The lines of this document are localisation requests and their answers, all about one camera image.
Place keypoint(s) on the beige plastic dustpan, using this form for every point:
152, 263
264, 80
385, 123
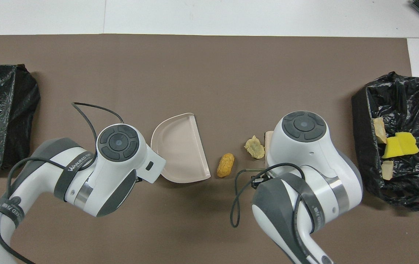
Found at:
180, 150

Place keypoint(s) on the brown oval bread nugget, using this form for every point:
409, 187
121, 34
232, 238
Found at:
225, 165

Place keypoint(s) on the pale yellow food piece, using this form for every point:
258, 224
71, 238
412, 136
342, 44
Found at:
255, 147

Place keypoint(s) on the beige hand brush black bristles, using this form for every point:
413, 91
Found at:
269, 137

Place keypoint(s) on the striped toy croissant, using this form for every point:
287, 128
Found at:
388, 170
379, 130

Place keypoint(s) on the small yellow sponge piece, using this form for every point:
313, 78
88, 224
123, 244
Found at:
390, 148

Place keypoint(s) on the large yellow sponge piece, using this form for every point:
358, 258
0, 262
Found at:
409, 143

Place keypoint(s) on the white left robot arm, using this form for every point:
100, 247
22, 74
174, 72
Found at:
95, 176

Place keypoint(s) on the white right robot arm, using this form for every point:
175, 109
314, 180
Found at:
304, 165

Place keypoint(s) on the black bag lined bin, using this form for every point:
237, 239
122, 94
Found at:
0, 110
368, 172

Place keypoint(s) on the brown table mat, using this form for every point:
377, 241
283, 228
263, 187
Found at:
213, 73

